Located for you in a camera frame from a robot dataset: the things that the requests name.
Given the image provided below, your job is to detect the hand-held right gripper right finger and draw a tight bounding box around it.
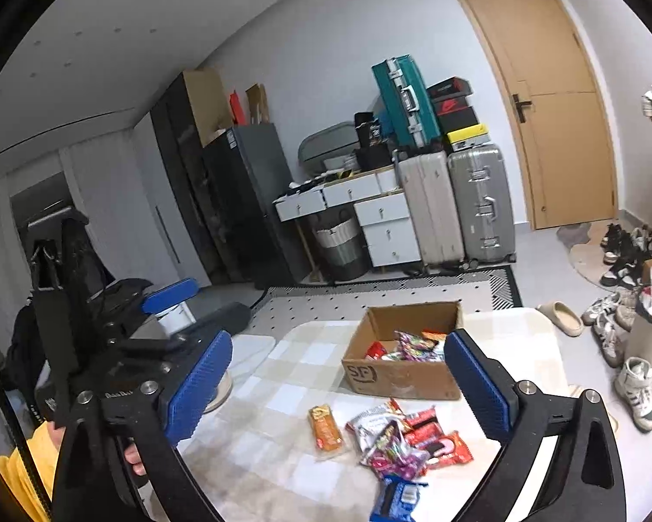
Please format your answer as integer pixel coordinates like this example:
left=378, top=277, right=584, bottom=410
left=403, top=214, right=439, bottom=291
left=444, top=329, right=623, bottom=522

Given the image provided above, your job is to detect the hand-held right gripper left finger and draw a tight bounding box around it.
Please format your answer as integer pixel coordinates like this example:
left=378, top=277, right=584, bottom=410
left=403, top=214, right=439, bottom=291
left=51, top=331, right=234, bottom=522

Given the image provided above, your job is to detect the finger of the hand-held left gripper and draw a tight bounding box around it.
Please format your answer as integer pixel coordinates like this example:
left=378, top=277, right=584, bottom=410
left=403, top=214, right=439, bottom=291
left=94, top=277, right=199, bottom=338
left=119, top=304, right=251, bottom=355

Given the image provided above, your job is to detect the red glossy snack packet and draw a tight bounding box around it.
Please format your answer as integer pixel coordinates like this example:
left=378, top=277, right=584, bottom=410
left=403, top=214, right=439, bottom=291
left=424, top=431, right=475, bottom=468

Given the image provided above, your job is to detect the red black striped snack packet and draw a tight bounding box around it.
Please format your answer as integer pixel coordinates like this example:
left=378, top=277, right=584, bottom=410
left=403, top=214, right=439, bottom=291
left=405, top=407, right=441, bottom=444

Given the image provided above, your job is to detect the brown cardboard box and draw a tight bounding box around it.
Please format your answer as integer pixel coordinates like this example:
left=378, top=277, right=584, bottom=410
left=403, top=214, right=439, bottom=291
left=341, top=301, right=464, bottom=400

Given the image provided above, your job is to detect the purple candy packet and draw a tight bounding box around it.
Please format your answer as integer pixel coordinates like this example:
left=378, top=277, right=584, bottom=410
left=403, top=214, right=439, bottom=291
left=361, top=421, right=430, bottom=479
left=394, top=331, right=441, bottom=362

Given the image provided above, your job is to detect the white red snack packet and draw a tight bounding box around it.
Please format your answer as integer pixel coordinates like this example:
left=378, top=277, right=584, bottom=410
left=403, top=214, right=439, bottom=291
left=346, top=407, right=397, bottom=449

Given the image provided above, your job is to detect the person's left forearm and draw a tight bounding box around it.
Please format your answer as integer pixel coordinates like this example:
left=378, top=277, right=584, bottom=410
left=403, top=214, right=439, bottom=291
left=0, top=421, right=60, bottom=522

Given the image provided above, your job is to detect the person's left hand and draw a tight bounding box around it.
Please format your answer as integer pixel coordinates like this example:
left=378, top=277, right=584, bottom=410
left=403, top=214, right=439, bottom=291
left=124, top=439, right=148, bottom=478

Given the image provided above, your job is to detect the beige plate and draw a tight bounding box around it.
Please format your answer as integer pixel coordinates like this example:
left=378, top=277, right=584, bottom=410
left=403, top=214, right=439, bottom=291
left=192, top=372, right=234, bottom=411

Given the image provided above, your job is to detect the checkered tablecloth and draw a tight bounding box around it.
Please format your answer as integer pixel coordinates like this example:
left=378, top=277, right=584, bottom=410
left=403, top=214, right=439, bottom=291
left=176, top=307, right=571, bottom=522

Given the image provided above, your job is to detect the beige slipper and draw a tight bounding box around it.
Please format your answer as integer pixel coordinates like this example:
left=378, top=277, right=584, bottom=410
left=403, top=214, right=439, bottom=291
left=535, top=301, right=585, bottom=336

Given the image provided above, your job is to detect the dark tall cabinet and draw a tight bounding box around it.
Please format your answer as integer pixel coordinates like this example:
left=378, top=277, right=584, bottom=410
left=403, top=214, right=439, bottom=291
left=150, top=73, right=234, bottom=284

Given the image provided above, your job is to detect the dark grey refrigerator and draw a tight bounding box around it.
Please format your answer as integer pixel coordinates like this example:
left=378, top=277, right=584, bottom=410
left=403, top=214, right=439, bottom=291
left=202, top=122, right=311, bottom=289

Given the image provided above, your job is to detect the black white patterned rug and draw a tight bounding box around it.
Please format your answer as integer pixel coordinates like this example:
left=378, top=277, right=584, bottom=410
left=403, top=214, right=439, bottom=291
left=252, top=266, right=522, bottom=332

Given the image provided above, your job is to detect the white grey sneaker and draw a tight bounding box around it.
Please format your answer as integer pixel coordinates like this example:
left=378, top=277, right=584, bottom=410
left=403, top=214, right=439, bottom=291
left=581, top=291, right=623, bottom=327
left=591, top=310, right=629, bottom=368

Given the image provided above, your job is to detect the woven laundry basket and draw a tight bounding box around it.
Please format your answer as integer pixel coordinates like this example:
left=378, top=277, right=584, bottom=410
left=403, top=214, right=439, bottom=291
left=309, top=216, right=371, bottom=282

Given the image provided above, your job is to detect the white high-top sneaker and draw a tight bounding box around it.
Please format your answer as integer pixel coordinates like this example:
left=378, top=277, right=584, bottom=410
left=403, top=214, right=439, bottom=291
left=614, top=357, right=652, bottom=433

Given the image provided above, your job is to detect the beige round mat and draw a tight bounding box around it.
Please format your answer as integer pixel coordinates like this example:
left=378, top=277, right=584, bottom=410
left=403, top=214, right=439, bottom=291
left=569, top=239, right=631, bottom=290

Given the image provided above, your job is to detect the cream suitcase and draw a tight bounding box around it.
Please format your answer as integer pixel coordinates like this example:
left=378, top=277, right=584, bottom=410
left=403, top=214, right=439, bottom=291
left=395, top=149, right=465, bottom=270

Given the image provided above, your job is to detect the grey doormat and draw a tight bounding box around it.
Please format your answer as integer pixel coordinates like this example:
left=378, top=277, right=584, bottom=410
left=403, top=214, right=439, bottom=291
left=555, top=222, right=609, bottom=248

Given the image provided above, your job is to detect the white drawer desk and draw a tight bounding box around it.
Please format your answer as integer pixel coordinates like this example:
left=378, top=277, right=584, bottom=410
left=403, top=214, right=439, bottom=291
left=274, top=167, right=421, bottom=284

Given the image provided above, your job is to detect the silver suitcase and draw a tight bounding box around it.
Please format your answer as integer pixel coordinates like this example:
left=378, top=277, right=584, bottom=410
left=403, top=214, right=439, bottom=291
left=446, top=143, right=517, bottom=266

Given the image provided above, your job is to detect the flat cardboard sheet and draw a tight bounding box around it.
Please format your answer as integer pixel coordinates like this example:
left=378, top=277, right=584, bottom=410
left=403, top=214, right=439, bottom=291
left=183, top=68, right=234, bottom=147

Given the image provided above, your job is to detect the pile of dark shoes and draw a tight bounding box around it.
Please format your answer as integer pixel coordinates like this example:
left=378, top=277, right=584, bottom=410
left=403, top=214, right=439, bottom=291
left=598, top=223, right=652, bottom=289

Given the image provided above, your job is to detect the red gift box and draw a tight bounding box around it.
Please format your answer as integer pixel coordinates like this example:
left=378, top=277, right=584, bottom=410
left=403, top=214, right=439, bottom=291
left=228, top=90, right=249, bottom=126

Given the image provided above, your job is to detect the grey oval tub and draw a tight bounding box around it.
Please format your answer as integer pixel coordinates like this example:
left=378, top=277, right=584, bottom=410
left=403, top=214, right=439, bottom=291
left=298, top=122, right=359, bottom=164

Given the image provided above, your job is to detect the brown paper bag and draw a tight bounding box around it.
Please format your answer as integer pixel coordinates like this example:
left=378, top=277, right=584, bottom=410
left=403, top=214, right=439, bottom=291
left=245, top=83, right=269, bottom=126

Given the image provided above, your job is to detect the black storage box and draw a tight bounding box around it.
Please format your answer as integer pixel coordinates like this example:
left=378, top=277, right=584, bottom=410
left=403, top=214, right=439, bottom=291
left=355, top=144, right=395, bottom=171

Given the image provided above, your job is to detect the black printed bag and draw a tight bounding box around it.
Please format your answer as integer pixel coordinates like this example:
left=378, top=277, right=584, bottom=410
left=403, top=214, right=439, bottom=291
left=354, top=112, right=385, bottom=147

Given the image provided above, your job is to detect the plain black shoe box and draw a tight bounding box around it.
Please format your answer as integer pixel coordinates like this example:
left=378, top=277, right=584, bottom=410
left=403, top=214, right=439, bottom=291
left=437, top=106, right=479, bottom=134

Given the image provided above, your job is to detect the wooden door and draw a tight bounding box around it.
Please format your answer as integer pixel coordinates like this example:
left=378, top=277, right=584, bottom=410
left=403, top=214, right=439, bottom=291
left=445, top=0, right=617, bottom=230

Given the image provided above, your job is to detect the red black shoe box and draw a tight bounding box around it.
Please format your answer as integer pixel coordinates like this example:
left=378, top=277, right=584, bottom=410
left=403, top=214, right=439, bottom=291
left=431, top=95, right=471, bottom=116

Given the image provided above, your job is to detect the teal suitcase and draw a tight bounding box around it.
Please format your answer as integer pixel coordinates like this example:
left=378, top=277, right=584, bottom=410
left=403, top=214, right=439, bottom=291
left=372, top=55, right=445, bottom=149

